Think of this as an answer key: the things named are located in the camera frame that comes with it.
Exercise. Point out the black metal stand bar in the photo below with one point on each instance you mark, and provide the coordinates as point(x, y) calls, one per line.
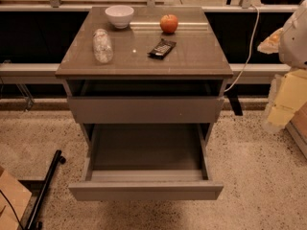
point(32, 223)

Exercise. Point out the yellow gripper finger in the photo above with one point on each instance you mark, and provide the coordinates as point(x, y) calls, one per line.
point(287, 95)
point(271, 43)

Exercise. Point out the brown drawer cabinet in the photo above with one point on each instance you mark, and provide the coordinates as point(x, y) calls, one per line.
point(197, 55)

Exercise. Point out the black snack bar packet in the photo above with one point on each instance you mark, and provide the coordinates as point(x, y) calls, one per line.
point(162, 49)

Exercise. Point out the cardboard box left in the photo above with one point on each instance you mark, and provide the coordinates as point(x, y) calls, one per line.
point(14, 199)

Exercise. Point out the grey open middle drawer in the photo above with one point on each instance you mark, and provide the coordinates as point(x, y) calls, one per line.
point(147, 162)

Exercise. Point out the red apple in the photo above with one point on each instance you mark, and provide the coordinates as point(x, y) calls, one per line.
point(168, 23)

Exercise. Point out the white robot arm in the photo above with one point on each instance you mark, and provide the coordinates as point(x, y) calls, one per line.
point(292, 48)

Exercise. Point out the clear plastic water bottle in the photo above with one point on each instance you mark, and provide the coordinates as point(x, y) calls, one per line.
point(102, 47)

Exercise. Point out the grey top drawer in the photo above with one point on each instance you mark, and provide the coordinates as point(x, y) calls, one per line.
point(147, 102)

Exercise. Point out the white ceramic bowl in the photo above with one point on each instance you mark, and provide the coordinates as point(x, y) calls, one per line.
point(119, 16)

